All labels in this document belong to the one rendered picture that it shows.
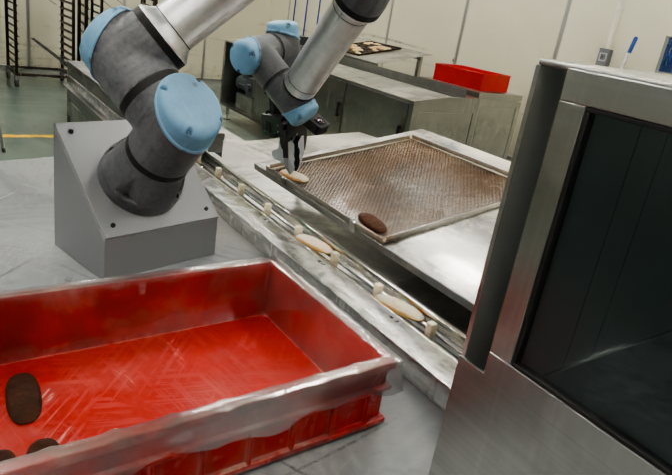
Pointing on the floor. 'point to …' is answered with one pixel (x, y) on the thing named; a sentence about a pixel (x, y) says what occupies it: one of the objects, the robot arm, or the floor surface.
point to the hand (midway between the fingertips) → (295, 168)
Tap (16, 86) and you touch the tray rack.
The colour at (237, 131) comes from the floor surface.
